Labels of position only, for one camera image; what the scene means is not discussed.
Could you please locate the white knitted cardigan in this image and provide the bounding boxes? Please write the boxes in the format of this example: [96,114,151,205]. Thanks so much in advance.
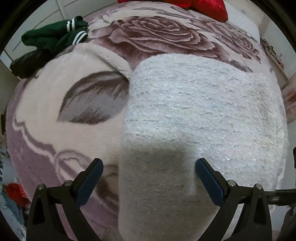
[118,54,288,240]

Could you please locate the pink floral curtain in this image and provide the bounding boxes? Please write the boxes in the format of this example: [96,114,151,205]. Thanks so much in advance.
[281,78,295,123]

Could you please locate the pink floral bed blanket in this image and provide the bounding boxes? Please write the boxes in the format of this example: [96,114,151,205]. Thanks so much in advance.
[6,2,276,237]

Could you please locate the white bedside table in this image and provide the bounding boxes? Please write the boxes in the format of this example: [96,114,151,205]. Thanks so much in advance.
[260,39,288,90]

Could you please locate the dark garment under green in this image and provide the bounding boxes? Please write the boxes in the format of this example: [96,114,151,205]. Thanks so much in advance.
[10,50,54,79]

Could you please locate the white pillow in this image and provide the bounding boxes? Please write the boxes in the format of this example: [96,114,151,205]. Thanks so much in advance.
[224,2,260,43]

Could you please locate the green striped garment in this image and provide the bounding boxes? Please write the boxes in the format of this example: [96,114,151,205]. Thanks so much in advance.
[21,16,88,54]

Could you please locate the red quilt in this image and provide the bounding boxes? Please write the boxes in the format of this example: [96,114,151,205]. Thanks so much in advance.
[117,0,229,23]

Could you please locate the white sliding wardrobe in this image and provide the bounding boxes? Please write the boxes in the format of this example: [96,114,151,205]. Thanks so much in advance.
[1,1,117,67]

